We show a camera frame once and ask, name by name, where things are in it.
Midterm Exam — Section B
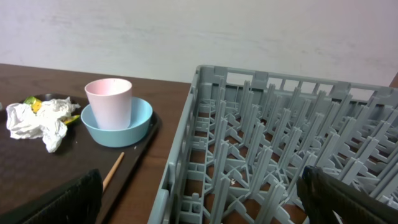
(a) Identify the yellow green snack wrapper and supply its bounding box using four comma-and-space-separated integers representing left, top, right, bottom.
24, 96, 80, 126

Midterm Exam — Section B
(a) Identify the grey dishwasher rack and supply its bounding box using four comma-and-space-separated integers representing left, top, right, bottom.
149, 65, 397, 223

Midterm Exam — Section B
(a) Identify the light blue bowl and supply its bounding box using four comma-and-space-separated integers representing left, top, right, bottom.
80, 97, 154, 147

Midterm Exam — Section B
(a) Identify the wooden chopstick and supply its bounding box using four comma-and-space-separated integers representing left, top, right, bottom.
103, 152, 124, 192

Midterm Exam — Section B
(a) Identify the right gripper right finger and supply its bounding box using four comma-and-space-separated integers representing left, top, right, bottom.
296, 166, 397, 224

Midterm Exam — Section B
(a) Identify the pink plastic cup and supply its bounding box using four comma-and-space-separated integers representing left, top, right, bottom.
85, 78, 132, 130

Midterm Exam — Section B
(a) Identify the crumpled white tissue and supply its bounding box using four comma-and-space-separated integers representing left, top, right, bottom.
6, 102, 68, 153

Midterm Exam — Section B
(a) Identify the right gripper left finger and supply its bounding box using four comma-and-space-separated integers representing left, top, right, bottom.
20, 169, 103, 224

